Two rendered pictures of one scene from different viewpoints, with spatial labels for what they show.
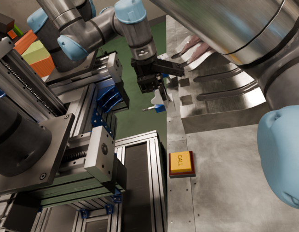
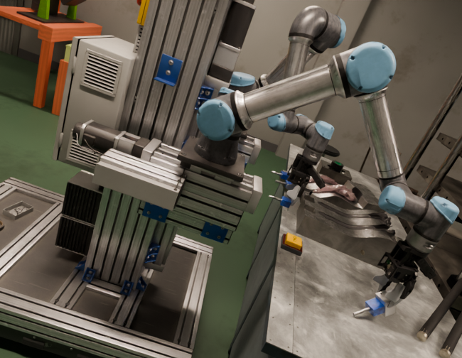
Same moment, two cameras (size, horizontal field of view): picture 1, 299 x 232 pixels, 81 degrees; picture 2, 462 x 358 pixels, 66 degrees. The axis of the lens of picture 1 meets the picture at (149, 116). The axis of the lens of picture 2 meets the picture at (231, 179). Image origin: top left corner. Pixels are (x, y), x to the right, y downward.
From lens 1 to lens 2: 99 cm
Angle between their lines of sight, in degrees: 25
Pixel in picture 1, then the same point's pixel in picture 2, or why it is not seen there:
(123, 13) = (323, 129)
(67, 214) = (56, 267)
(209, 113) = (325, 224)
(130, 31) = (318, 140)
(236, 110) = (344, 233)
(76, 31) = (289, 116)
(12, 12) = not seen: outside the picture
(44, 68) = not seen: hidden behind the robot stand
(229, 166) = (325, 263)
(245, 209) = (330, 284)
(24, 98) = not seen: hidden behind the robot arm
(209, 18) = (383, 157)
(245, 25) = (390, 165)
